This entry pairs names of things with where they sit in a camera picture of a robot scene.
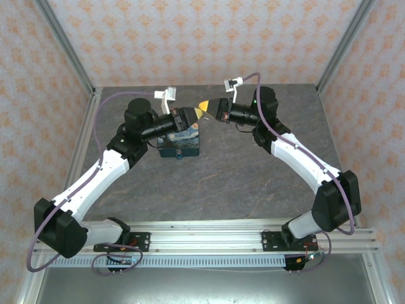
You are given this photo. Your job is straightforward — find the white slotted cable duct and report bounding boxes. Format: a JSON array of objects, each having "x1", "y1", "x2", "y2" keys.
[{"x1": 47, "y1": 255, "x2": 287, "y2": 269}]

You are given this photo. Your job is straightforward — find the grey metal shelf plate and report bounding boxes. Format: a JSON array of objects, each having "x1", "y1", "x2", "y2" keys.
[{"x1": 34, "y1": 264, "x2": 379, "y2": 304}]

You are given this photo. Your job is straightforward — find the aluminium table edge rail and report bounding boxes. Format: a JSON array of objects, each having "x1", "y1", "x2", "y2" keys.
[{"x1": 61, "y1": 88, "x2": 104, "y2": 222}]

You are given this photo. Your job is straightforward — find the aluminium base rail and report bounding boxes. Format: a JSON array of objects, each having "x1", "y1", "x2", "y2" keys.
[{"x1": 33, "y1": 220, "x2": 380, "y2": 254}]

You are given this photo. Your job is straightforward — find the aluminium frame leg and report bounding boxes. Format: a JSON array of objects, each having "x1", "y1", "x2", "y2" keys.
[
  {"x1": 356, "y1": 218, "x2": 393, "y2": 304},
  {"x1": 14, "y1": 253, "x2": 47, "y2": 304}
]

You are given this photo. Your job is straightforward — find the aluminium frame post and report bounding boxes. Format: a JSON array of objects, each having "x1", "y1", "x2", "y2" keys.
[
  {"x1": 34, "y1": 0, "x2": 97, "y2": 96},
  {"x1": 315, "y1": 0, "x2": 377, "y2": 96}
]

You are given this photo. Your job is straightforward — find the short purple cable loop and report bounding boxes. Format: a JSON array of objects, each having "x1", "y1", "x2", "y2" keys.
[
  {"x1": 90, "y1": 243, "x2": 144, "y2": 277},
  {"x1": 284, "y1": 229, "x2": 332, "y2": 275}
]

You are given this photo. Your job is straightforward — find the starry night print tin box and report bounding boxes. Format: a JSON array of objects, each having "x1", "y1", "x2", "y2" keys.
[{"x1": 157, "y1": 122, "x2": 201, "y2": 159}]

